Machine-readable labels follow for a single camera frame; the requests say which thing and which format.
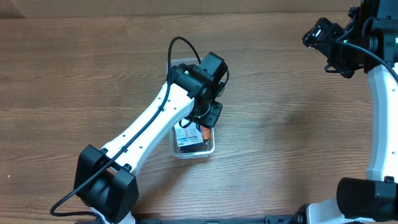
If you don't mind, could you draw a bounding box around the orange tablet tube white cap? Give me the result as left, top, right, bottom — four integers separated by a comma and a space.
200, 126, 211, 142

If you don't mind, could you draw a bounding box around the white medicine box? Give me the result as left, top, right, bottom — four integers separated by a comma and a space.
174, 123, 203, 147

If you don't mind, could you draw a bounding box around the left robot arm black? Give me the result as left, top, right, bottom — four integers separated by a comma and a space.
73, 52, 228, 223

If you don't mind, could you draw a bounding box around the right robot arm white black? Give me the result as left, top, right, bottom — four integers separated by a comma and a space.
291, 0, 397, 223

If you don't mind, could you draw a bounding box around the clear plastic container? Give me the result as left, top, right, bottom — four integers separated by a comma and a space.
167, 57, 216, 159

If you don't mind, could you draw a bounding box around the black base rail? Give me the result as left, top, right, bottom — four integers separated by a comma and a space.
133, 213, 352, 224

